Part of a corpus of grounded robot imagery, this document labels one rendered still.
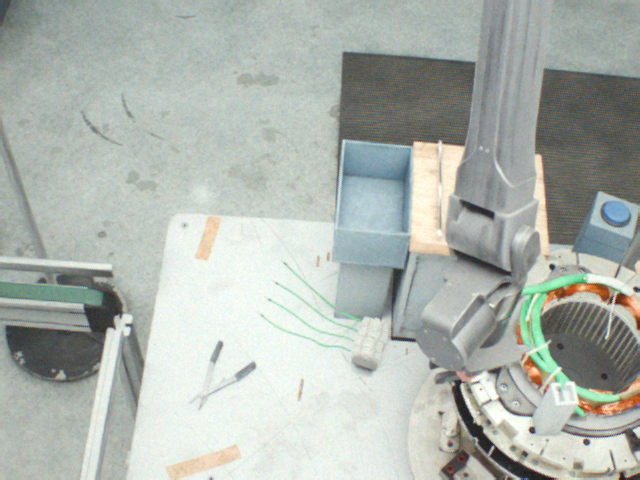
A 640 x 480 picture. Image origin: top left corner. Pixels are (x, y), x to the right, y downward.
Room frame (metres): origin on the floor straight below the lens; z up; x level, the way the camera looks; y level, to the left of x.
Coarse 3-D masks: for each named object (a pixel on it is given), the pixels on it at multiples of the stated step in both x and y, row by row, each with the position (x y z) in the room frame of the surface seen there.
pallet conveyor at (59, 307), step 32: (0, 288) 0.78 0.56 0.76; (32, 288) 0.79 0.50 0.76; (64, 288) 0.79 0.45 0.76; (96, 288) 0.80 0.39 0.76; (0, 320) 0.76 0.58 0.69; (32, 320) 0.76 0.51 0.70; (64, 320) 0.76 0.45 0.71; (96, 320) 0.76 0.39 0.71; (128, 320) 0.80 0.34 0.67; (128, 352) 0.76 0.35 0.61; (128, 384) 0.76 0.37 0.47; (96, 416) 0.59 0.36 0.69; (96, 448) 0.53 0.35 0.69
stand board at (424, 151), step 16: (416, 144) 0.92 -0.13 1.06; (432, 144) 0.92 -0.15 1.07; (416, 160) 0.89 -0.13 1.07; (432, 160) 0.89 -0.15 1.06; (448, 160) 0.89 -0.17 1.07; (416, 176) 0.86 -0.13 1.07; (432, 176) 0.86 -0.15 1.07; (448, 176) 0.86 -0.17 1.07; (416, 192) 0.83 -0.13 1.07; (432, 192) 0.83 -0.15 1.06; (448, 192) 0.83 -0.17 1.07; (416, 208) 0.80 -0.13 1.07; (432, 208) 0.80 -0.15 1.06; (544, 208) 0.82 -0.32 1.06; (416, 224) 0.77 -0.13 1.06; (432, 224) 0.77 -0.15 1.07; (544, 224) 0.79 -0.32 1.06; (416, 240) 0.74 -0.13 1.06; (432, 240) 0.74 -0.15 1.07; (544, 240) 0.76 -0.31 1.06
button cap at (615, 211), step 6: (606, 204) 0.86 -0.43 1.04; (612, 204) 0.86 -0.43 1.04; (618, 204) 0.86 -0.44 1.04; (624, 204) 0.86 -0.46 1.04; (606, 210) 0.84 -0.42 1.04; (612, 210) 0.84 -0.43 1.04; (618, 210) 0.85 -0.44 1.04; (624, 210) 0.85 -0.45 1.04; (606, 216) 0.84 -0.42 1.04; (612, 216) 0.83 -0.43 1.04; (618, 216) 0.83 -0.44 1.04; (624, 216) 0.84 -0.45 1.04; (618, 222) 0.83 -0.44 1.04; (624, 222) 0.83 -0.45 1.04
